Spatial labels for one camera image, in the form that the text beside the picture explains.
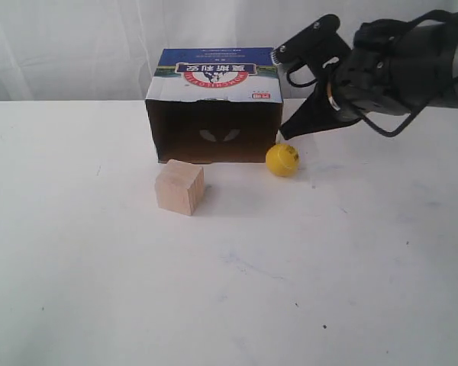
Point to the light wooden cube block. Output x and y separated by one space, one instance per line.
180 187

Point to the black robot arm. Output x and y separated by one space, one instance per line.
392 67

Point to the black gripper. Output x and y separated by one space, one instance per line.
360 81

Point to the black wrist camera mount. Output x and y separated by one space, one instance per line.
314 46

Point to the blue white cardboard box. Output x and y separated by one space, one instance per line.
214 105

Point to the yellow tennis ball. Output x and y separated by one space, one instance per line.
282 160

